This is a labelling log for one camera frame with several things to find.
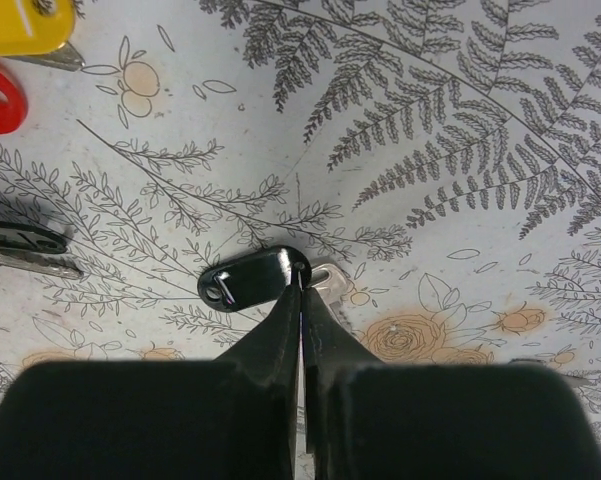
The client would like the key with black cap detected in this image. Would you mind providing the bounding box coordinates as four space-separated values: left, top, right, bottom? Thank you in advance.
197 245 348 313

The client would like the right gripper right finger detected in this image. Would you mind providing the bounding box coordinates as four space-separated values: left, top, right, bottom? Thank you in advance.
301 289 601 479

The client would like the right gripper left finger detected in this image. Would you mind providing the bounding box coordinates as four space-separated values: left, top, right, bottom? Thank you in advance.
0 287 300 479

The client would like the silver key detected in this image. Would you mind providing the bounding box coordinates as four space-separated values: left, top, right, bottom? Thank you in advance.
0 221 83 280

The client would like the yellow key tag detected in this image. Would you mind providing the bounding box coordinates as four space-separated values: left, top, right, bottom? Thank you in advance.
0 0 85 72

